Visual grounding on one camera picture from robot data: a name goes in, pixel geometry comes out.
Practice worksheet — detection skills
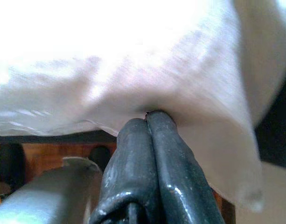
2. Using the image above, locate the black bed leg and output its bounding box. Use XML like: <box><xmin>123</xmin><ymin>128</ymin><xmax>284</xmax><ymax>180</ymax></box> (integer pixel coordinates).
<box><xmin>90</xmin><ymin>146</ymin><xmax>111</xmax><ymax>167</ymax></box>
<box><xmin>0</xmin><ymin>143</ymin><xmax>25</xmax><ymax>195</ymax></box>

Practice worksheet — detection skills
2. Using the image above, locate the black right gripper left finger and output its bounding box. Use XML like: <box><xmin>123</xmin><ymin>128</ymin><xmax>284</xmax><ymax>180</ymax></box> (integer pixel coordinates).
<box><xmin>90</xmin><ymin>118</ymin><xmax>162</xmax><ymax>224</ymax></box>

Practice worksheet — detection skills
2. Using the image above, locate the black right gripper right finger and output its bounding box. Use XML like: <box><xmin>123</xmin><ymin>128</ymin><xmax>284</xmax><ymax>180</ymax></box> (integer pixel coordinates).
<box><xmin>146</xmin><ymin>111</ymin><xmax>225</xmax><ymax>224</ymax></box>

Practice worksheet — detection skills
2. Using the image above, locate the large beige floral pillow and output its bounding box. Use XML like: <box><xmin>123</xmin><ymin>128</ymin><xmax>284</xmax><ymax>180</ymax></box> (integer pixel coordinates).
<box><xmin>0</xmin><ymin>0</ymin><xmax>286</xmax><ymax>213</ymax></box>

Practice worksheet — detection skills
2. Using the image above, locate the dark grey padded headboard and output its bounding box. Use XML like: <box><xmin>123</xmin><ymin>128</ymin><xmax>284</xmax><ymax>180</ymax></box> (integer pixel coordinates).
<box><xmin>254</xmin><ymin>70</ymin><xmax>286</xmax><ymax>168</ymax></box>

